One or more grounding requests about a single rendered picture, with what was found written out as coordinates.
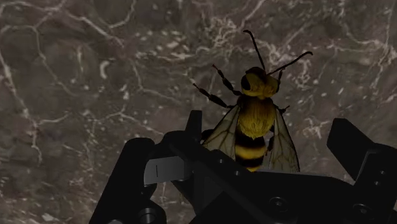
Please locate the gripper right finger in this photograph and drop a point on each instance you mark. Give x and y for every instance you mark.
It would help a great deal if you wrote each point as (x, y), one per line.
(366, 155)

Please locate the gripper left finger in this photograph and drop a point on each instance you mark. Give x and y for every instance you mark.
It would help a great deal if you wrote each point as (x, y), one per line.
(130, 176)

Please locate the yellow black bee figure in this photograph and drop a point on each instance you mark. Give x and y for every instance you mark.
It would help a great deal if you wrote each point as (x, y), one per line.
(255, 121)

